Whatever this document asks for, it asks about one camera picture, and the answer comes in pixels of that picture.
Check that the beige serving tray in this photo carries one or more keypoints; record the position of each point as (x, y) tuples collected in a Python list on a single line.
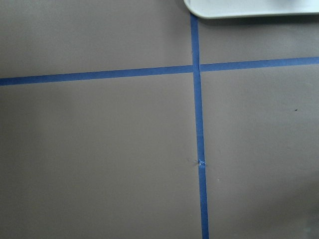
[(219, 9)]

